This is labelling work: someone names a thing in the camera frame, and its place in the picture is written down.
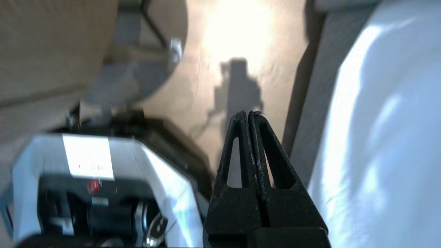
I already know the silver robot base chassis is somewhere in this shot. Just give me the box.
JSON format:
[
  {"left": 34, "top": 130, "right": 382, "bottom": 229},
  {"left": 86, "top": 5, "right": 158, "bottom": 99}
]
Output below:
[{"left": 0, "top": 110, "right": 216, "bottom": 248}]

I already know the white bed sheet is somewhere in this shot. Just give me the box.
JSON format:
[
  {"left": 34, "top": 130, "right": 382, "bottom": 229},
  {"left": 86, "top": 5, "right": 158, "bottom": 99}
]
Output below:
[{"left": 307, "top": 0, "right": 441, "bottom": 248}]

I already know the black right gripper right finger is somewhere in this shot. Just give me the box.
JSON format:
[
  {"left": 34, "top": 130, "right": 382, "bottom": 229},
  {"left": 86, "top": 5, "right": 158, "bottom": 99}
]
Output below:
[{"left": 248, "top": 110, "right": 331, "bottom": 247}]

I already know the grey fabric headboard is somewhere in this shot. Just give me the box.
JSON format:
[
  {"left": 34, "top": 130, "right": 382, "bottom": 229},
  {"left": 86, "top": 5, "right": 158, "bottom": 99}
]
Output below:
[{"left": 283, "top": 0, "right": 345, "bottom": 179}]

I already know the curved wooden table drawer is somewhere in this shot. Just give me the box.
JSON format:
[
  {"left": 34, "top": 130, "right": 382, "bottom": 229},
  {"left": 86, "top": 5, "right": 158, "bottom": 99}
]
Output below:
[{"left": 0, "top": 0, "right": 119, "bottom": 173}]

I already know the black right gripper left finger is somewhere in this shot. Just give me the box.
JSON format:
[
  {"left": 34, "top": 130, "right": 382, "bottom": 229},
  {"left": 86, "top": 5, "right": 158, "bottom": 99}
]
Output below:
[{"left": 203, "top": 110, "right": 263, "bottom": 247}]

